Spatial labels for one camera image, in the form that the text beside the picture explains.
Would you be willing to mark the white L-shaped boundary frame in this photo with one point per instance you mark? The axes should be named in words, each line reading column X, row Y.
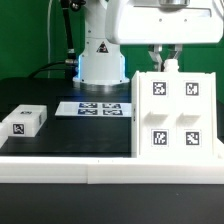
column 109, row 171

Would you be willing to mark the white cabinet door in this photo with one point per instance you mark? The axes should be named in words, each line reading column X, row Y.
column 156, row 118
column 194, row 126

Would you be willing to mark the white cabinet top block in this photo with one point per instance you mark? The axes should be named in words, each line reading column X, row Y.
column 26, row 120

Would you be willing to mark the white cabinet body box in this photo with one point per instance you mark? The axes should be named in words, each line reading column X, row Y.
column 172, row 73

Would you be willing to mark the white marker sheet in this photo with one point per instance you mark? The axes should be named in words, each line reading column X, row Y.
column 95, row 109

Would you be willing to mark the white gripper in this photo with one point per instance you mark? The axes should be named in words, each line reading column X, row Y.
column 154, row 22

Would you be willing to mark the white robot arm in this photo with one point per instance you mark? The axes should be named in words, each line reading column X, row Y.
column 101, row 64

